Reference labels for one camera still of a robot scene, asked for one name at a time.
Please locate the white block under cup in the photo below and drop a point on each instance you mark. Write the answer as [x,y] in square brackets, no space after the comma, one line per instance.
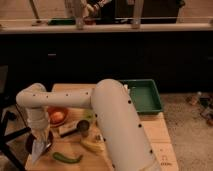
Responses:
[63,129]

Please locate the orange bowl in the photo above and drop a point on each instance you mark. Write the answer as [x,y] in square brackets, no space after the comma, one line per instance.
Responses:
[51,110]

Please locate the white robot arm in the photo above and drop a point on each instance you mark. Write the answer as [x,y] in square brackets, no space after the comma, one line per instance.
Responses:
[127,143]

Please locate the purple bowl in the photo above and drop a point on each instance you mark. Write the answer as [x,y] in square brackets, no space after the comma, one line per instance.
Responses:
[31,138]

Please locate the green object on shelf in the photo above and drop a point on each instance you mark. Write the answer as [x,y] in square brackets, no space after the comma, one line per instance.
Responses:
[60,22]

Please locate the green lime slice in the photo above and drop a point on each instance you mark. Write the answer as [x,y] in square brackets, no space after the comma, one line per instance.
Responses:
[88,115]

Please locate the orange fruit in bowl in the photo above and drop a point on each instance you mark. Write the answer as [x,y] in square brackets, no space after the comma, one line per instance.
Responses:
[56,117]

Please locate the red bowl on shelf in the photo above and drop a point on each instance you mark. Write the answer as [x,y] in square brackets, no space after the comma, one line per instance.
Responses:
[88,21]

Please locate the green chili pepper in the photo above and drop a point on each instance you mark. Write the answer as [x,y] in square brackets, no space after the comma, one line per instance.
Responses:
[62,158]

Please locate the green tray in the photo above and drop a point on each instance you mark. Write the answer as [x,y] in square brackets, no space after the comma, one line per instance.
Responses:
[145,96]

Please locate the metal measuring cup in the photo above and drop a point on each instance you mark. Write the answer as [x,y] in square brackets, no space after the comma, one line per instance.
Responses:
[82,126]

